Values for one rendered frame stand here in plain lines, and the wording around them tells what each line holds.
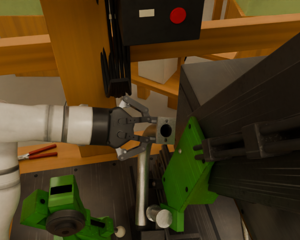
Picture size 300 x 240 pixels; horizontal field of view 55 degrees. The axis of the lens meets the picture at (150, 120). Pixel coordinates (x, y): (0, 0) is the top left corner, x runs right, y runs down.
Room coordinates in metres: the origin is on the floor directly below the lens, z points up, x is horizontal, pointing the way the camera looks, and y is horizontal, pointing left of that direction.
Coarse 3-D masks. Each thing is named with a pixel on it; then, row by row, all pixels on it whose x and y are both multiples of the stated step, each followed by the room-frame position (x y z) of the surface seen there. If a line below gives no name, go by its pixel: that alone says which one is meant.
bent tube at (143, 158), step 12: (168, 120) 0.42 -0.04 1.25; (144, 132) 0.46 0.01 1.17; (156, 132) 0.40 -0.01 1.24; (168, 132) 0.42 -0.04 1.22; (144, 156) 0.44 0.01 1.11; (144, 168) 0.42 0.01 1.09; (144, 180) 0.40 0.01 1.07; (144, 192) 0.38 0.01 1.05; (144, 204) 0.36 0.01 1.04; (144, 216) 0.33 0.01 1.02
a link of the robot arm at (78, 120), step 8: (80, 104) 0.46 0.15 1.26; (64, 112) 0.39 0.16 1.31; (72, 112) 0.39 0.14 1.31; (80, 112) 0.39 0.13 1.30; (88, 112) 0.39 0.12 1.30; (64, 120) 0.37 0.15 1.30; (72, 120) 0.37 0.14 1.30; (80, 120) 0.37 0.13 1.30; (88, 120) 0.38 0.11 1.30; (64, 128) 0.36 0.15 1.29; (72, 128) 0.36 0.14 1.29; (80, 128) 0.36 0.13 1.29; (88, 128) 0.37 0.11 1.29; (64, 136) 0.35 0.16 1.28; (72, 136) 0.36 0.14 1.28; (80, 136) 0.36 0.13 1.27; (88, 136) 0.36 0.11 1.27; (80, 144) 0.36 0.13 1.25; (88, 144) 0.36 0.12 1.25
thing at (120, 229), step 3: (114, 228) 0.33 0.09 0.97; (117, 228) 0.33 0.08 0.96; (120, 228) 0.33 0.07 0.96; (123, 228) 0.33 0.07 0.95; (114, 231) 0.32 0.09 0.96; (117, 231) 0.32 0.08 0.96; (120, 231) 0.32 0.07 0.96; (123, 231) 0.33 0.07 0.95; (117, 234) 0.32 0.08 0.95; (120, 234) 0.32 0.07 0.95; (123, 234) 0.32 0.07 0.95; (120, 237) 0.32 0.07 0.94
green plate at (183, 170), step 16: (192, 128) 0.39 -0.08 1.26; (192, 144) 0.36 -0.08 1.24; (176, 160) 0.39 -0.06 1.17; (192, 160) 0.34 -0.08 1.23; (176, 176) 0.36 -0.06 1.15; (192, 176) 0.32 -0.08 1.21; (208, 176) 0.32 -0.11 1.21; (176, 192) 0.33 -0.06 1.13; (192, 192) 0.30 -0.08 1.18; (208, 192) 0.32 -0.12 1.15; (176, 208) 0.31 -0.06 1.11
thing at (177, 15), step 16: (128, 0) 0.55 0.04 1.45; (144, 0) 0.56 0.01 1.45; (160, 0) 0.56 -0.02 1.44; (176, 0) 0.57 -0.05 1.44; (192, 0) 0.57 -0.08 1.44; (128, 16) 0.55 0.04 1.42; (144, 16) 0.55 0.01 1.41; (160, 16) 0.56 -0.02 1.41; (176, 16) 0.56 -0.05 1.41; (192, 16) 0.57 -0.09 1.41; (128, 32) 0.55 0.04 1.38; (144, 32) 0.56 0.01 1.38; (160, 32) 0.56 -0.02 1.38; (176, 32) 0.57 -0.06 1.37; (192, 32) 0.57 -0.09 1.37
